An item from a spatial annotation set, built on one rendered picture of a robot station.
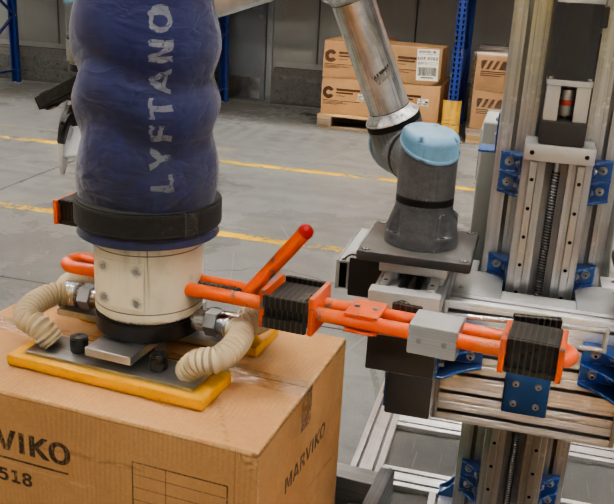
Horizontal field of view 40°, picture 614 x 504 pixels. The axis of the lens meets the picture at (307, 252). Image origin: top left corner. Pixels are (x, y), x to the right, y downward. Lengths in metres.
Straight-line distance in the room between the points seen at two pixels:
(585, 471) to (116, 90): 1.89
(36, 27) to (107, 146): 10.10
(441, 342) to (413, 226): 0.52
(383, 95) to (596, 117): 0.43
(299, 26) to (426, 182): 8.32
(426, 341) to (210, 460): 0.34
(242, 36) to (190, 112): 8.86
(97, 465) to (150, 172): 0.43
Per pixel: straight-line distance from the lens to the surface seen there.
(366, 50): 1.71
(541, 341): 1.17
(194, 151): 1.23
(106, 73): 1.20
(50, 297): 1.43
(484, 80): 8.24
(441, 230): 1.68
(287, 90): 9.87
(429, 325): 1.19
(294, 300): 1.21
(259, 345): 1.39
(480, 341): 1.18
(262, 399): 1.27
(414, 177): 1.65
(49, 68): 11.10
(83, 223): 1.27
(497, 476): 2.01
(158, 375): 1.28
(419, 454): 2.58
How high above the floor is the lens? 1.56
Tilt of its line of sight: 19 degrees down
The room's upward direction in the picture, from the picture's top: 3 degrees clockwise
